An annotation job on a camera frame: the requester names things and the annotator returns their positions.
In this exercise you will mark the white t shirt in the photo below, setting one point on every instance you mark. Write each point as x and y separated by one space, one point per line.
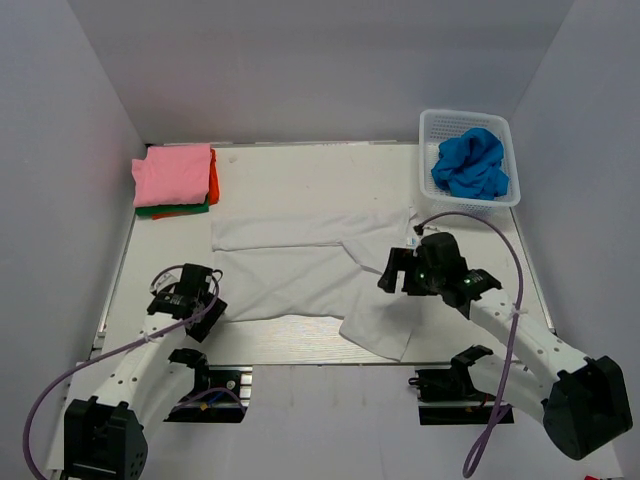
318 265

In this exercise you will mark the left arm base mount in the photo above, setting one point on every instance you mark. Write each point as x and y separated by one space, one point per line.
221 396

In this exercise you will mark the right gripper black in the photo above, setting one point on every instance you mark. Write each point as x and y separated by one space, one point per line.
400 260

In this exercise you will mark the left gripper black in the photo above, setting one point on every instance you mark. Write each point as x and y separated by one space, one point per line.
199 331

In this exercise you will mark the white plastic basket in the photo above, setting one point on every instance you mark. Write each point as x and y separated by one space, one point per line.
439 125

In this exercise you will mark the blue t shirt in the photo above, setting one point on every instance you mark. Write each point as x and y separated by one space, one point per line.
470 166

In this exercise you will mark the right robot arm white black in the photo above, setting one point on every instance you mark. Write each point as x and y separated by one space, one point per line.
581 402

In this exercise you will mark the pink folded t shirt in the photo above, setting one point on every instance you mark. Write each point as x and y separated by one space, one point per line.
172 175

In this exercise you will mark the green folded t shirt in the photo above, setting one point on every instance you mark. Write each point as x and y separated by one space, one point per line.
162 211

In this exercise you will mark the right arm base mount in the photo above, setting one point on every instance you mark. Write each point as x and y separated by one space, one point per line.
444 401

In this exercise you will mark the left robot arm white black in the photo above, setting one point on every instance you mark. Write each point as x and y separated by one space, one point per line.
106 436

